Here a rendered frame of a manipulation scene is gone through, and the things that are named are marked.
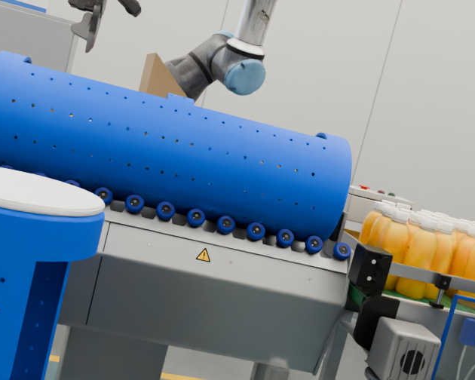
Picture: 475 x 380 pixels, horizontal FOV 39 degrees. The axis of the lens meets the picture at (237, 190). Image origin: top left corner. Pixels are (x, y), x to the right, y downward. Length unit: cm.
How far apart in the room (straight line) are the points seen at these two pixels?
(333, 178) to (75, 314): 71
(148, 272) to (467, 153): 376
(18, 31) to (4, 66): 151
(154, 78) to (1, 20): 128
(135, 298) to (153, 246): 14
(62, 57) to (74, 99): 154
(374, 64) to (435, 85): 48
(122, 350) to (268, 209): 71
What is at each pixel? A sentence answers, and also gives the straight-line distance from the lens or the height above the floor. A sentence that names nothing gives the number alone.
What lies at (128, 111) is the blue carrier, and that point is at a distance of 156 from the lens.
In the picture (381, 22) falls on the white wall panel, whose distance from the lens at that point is 477.
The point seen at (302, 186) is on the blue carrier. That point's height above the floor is 110.
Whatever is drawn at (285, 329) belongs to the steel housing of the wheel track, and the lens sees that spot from 171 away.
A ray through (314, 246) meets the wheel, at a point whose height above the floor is 96.
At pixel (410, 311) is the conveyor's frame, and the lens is 165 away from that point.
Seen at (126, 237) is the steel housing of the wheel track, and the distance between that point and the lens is 159.
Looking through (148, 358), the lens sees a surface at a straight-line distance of 209.
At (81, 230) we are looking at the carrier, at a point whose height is 101.
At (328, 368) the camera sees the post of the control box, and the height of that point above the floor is 53.
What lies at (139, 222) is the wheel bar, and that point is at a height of 92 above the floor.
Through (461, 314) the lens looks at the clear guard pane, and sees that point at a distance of 166.
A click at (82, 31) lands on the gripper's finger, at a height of 132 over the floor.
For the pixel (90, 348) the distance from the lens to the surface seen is 207.
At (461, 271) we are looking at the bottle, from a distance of 186.
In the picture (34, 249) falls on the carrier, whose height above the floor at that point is 97.
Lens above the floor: 122
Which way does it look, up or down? 6 degrees down
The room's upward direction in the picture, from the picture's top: 14 degrees clockwise
